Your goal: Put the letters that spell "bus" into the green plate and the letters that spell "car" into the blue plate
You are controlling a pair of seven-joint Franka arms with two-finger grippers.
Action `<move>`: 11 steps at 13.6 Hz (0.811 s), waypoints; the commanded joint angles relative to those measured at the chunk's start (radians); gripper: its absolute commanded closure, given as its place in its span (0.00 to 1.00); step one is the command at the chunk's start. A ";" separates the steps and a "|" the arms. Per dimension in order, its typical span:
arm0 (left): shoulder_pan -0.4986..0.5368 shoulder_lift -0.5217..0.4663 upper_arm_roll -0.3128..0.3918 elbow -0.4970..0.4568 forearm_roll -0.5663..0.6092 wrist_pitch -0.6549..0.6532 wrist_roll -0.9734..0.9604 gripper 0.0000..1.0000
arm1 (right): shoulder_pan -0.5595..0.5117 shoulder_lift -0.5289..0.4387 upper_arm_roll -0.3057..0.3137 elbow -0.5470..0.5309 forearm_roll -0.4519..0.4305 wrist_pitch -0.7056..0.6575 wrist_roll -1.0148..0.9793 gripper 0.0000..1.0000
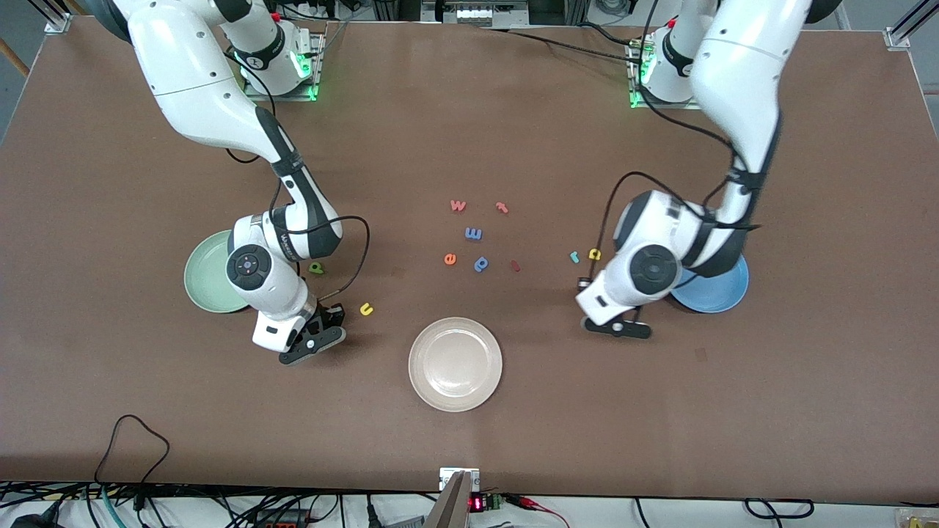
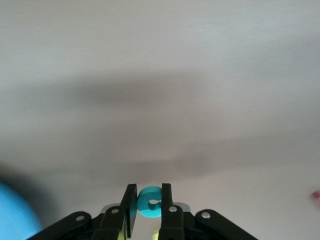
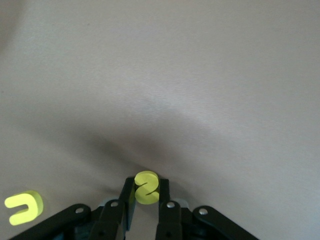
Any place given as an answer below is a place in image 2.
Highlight blue plate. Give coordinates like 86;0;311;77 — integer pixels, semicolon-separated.
0;181;43;240

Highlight teal letter c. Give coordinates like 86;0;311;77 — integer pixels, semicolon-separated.
136;186;163;218

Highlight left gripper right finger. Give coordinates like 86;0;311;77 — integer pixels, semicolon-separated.
157;183;261;240

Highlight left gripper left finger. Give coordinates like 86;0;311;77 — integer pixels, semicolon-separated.
27;183;139;240

